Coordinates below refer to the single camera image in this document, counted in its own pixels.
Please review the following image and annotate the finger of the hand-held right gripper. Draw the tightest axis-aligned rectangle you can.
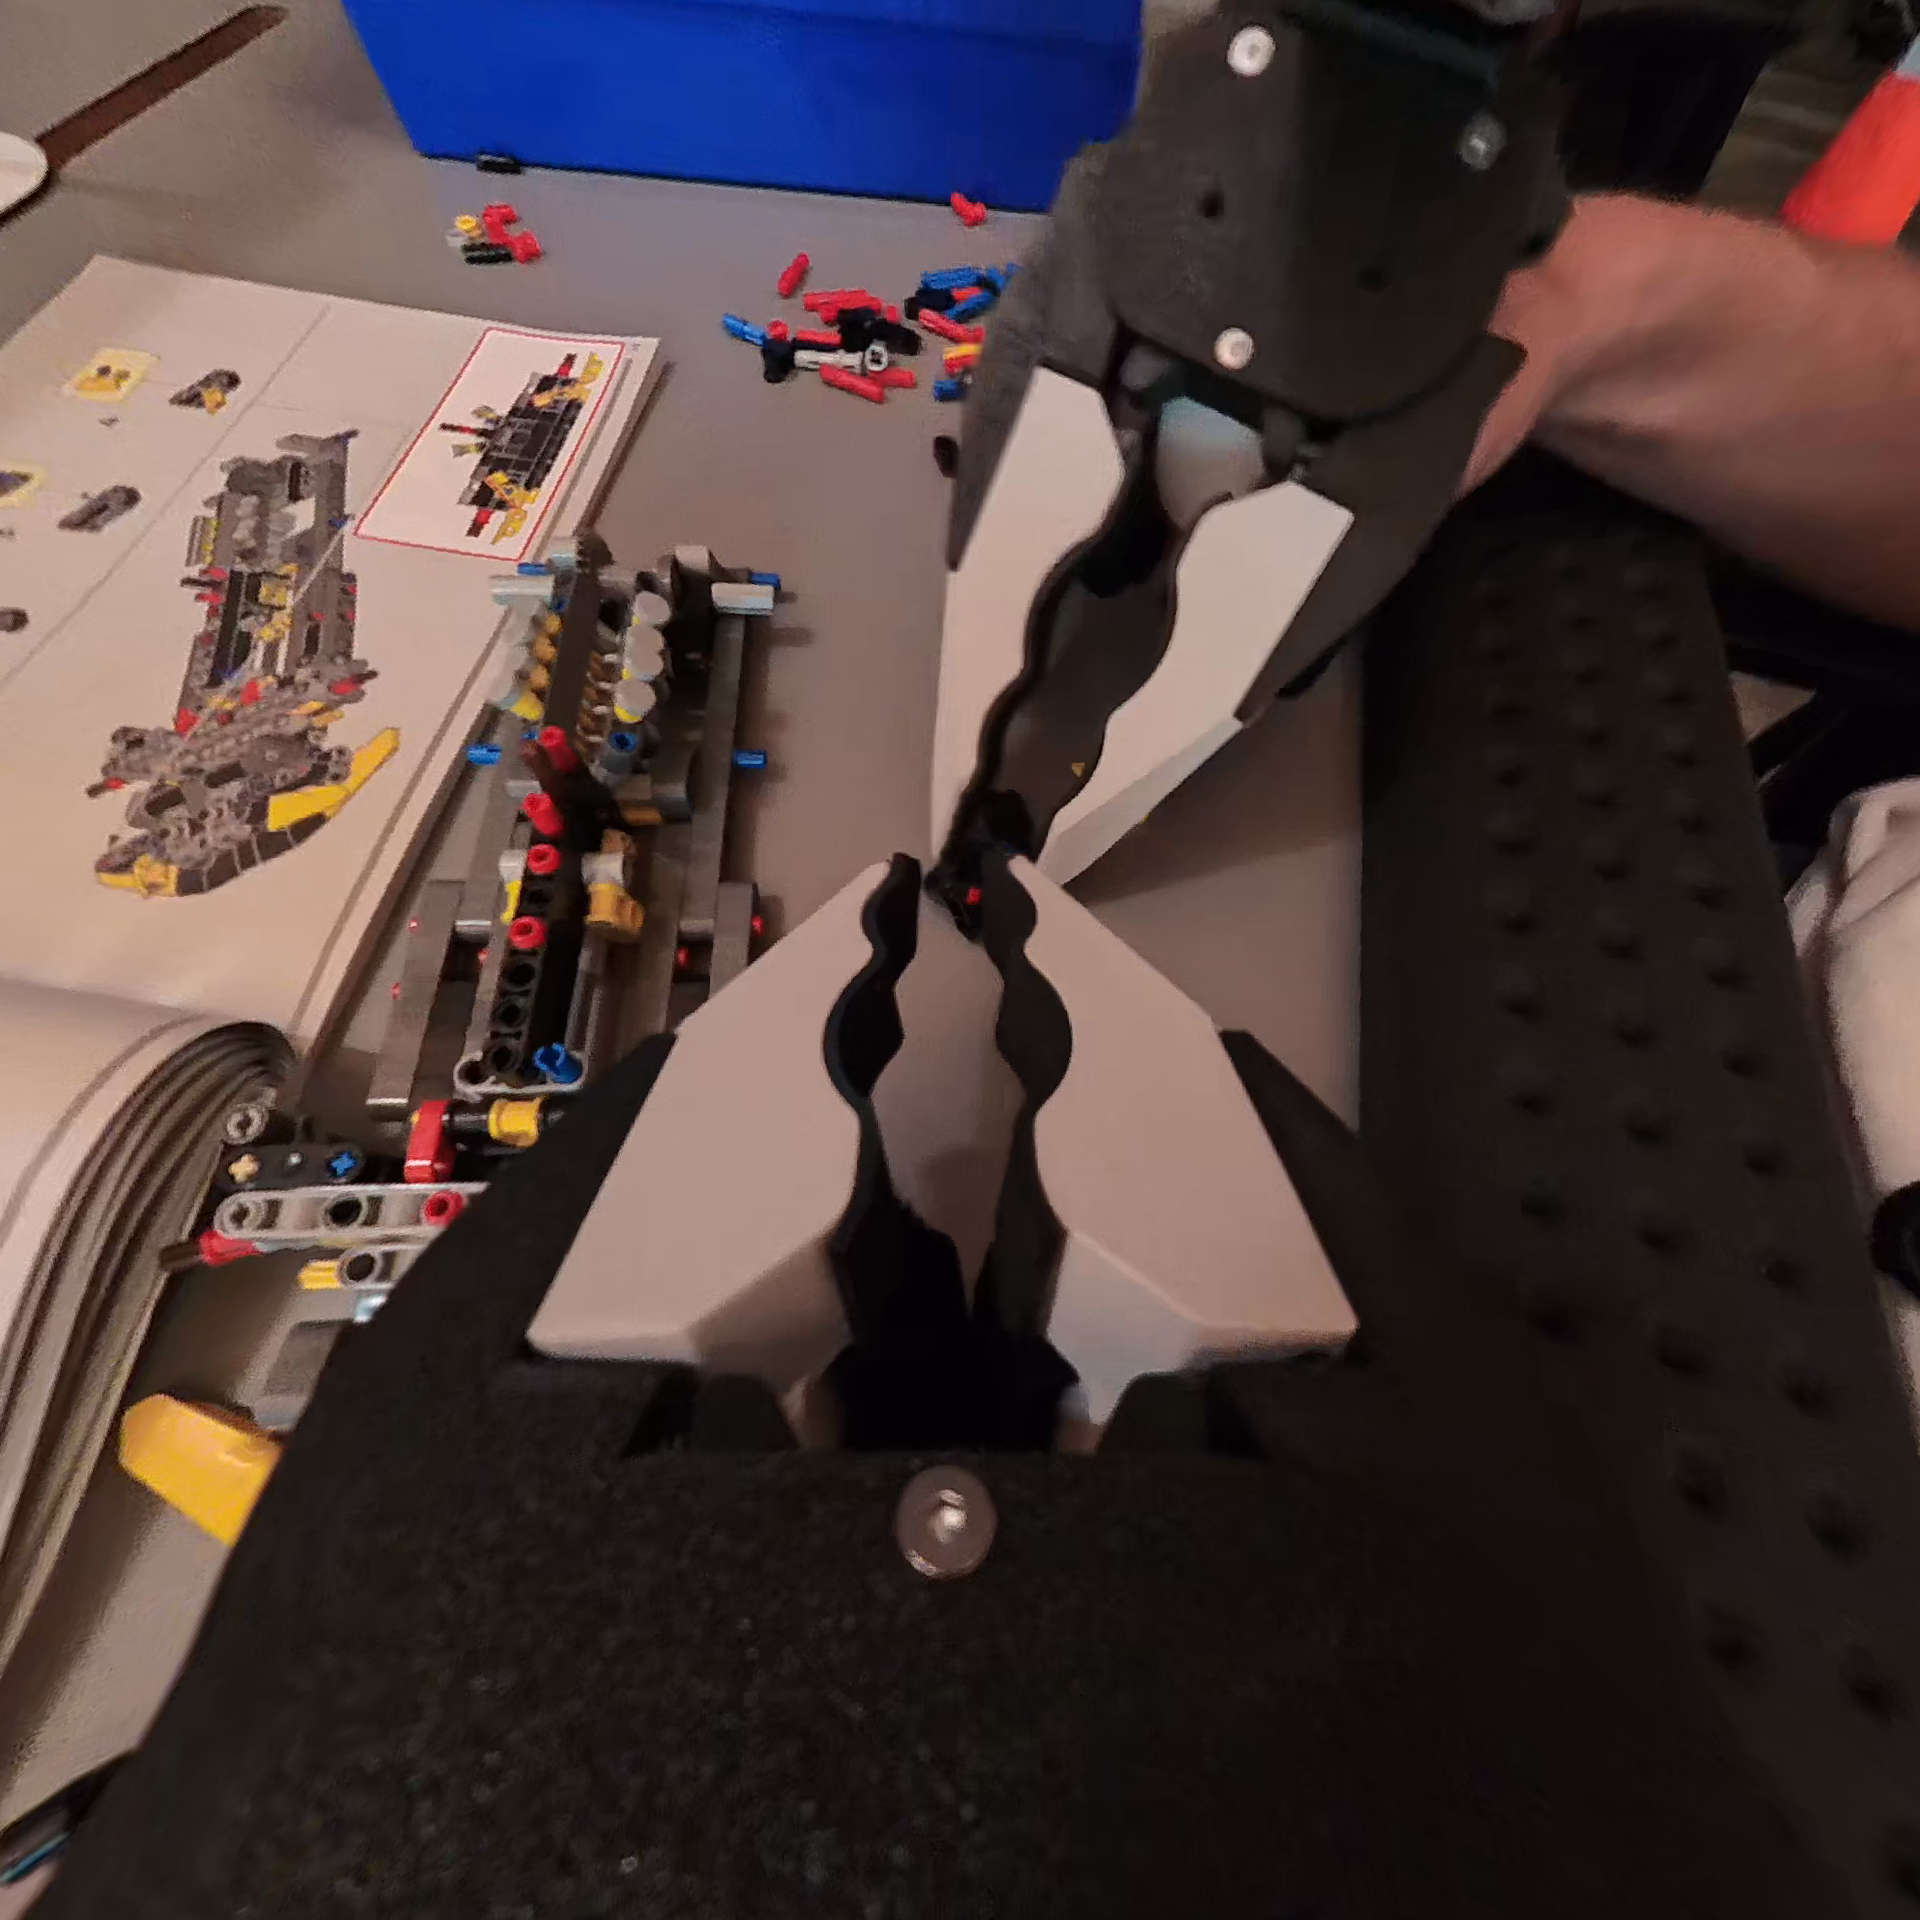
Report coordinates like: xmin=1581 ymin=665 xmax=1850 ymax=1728
xmin=991 ymin=477 xmax=1362 ymax=894
xmin=931 ymin=366 xmax=1132 ymax=905

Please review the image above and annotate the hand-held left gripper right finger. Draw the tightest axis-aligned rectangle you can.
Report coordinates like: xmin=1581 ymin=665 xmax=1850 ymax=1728
xmin=979 ymin=855 xmax=1362 ymax=1421

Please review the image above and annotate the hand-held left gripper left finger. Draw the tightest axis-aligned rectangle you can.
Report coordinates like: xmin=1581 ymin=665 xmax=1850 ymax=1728
xmin=528 ymin=852 xmax=927 ymax=1412

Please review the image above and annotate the black lego connector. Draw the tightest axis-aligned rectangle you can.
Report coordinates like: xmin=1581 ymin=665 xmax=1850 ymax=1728
xmin=931 ymin=799 xmax=1028 ymax=937

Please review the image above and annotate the lego car chassis assembly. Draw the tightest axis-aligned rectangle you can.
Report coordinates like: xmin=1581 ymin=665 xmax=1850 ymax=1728
xmin=159 ymin=525 xmax=783 ymax=1428

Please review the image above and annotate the person's right forearm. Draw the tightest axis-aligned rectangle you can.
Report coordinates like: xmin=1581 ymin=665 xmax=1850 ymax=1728
xmin=1772 ymin=224 xmax=1920 ymax=631

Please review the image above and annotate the pile of lego pins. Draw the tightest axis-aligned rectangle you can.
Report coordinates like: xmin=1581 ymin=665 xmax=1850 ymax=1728
xmin=723 ymin=190 xmax=1023 ymax=411

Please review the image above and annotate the yellow lego panel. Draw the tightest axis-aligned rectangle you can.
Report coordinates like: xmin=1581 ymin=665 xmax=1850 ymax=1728
xmin=119 ymin=1395 xmax=286 ymax=1546

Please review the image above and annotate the lego instruction booklet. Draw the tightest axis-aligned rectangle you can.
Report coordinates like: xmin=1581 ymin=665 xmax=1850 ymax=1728
xmin=0 ymin=253 xmax=663 ymax=1630

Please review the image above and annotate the person's right hand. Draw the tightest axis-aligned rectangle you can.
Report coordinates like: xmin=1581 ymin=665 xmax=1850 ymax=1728
xmin=1465 ymin=190 xmax=1806 ymax=512

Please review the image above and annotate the black dimpled foam pad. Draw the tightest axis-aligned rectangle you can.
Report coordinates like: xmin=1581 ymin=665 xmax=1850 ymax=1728
xmin=1357 ymin=454 xmax=1920 ymax=1920

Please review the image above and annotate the blue plastic bin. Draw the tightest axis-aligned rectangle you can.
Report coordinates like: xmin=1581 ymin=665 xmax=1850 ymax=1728
xmin=340 ymin=0 xmax=1139 ymax=210

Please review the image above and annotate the orange traffic cone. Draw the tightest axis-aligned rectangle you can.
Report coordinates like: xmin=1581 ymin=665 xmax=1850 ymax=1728
xmin=1785 ymin=38 xmax=1920 ymax=248

